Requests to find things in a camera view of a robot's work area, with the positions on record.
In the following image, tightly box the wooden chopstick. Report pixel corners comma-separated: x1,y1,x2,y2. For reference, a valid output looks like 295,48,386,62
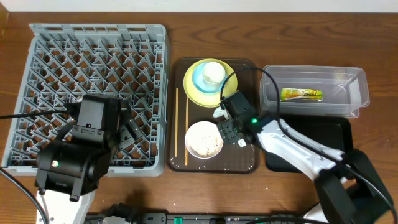
185,96,189,166
175,88,179,157

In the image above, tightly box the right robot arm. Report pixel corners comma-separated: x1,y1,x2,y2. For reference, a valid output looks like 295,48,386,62
218,91,397,223

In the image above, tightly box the right wooden chopstick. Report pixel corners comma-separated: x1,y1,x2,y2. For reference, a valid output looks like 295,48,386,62
185,96,189,166

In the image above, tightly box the yellow-green plate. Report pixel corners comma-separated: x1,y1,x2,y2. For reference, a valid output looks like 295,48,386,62
183,58,234,108

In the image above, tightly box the black plastic tray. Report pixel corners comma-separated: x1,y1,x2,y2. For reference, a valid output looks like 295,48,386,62
265,114,354,173

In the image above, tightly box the grey plastic dish rack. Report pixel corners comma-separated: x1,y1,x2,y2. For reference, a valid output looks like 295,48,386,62
1,24,170,177

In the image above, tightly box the left black cable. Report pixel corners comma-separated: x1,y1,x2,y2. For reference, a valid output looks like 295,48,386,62
0,107,77,224

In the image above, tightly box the clear plastic bin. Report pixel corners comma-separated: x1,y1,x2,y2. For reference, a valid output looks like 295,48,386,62
264,65,370,118

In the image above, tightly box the white cup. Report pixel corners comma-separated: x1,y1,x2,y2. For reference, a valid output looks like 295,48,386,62
202,62,226,92

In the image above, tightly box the white napkin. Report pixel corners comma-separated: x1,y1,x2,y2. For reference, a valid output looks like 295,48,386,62
213,106,247,148

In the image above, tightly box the black cable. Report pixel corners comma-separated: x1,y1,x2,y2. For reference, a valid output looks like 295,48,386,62
0,107,77,224
220,66,398,224

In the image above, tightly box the white bowl with rice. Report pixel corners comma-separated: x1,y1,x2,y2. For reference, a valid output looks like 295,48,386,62
185,121,224,159

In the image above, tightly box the right black cable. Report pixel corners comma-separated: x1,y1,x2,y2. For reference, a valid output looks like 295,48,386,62
220,66,398,224

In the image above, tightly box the left wooden chopstick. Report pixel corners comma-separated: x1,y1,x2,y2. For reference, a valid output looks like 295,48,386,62
175,88,179,157

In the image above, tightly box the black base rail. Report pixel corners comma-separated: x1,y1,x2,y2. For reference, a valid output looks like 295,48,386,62
84,213,301,224

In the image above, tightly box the dark brown serving tray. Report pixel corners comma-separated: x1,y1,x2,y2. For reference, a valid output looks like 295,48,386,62
165,58,261,174

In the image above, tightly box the green orange snack wrapper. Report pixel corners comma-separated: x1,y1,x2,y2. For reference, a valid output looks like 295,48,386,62
280,88,323,101

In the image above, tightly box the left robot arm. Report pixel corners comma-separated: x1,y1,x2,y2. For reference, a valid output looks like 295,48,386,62
35,94,131,223

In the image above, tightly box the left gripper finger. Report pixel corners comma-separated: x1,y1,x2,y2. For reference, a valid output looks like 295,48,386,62
126,119,143,140
119,132,134,150

